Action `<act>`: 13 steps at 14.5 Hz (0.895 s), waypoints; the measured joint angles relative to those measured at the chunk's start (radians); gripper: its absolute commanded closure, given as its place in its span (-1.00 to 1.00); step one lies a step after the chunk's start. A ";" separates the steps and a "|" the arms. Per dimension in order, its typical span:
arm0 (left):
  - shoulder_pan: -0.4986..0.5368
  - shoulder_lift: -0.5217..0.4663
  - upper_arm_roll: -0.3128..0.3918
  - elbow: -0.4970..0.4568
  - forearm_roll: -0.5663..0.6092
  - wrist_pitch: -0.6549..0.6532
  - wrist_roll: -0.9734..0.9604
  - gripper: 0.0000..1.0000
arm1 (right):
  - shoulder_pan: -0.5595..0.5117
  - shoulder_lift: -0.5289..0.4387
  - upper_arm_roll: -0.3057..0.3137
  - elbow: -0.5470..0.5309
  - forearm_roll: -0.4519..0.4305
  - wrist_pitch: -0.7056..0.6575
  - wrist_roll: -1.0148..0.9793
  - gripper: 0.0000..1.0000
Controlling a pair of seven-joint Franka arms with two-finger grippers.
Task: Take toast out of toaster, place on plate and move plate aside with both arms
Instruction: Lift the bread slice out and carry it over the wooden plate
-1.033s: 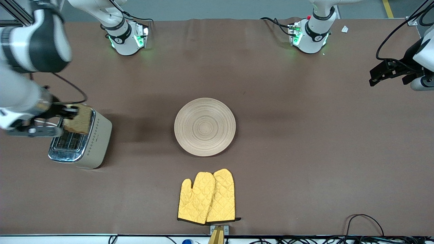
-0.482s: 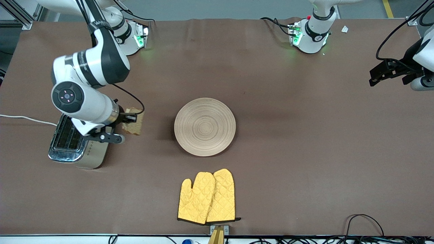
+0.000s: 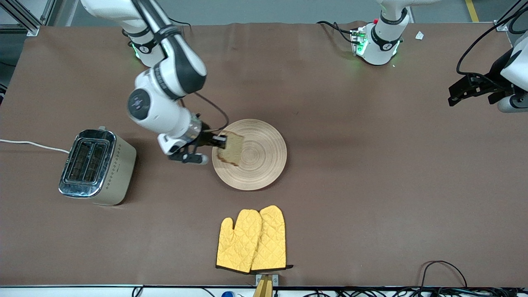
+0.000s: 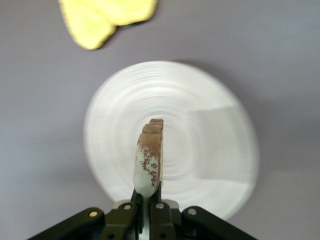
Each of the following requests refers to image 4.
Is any yellow quilted oven mitt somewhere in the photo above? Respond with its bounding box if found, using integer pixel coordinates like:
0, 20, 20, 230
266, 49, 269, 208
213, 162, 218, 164
58, 0, 117, 50
99, 0, 160, 27

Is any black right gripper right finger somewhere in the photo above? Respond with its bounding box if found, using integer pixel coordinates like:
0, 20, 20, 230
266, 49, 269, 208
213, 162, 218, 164
149, 184, 260, 240

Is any round wooden plate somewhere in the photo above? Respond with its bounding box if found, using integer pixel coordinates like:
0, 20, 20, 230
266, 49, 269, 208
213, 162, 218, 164
83, 60, 261, 222

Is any brown toast slice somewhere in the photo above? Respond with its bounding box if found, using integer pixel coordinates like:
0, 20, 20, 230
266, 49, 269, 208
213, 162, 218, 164
134, 118, 165, 240

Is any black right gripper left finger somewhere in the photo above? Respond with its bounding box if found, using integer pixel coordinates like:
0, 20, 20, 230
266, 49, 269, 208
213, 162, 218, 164
26, 190, 145, 240

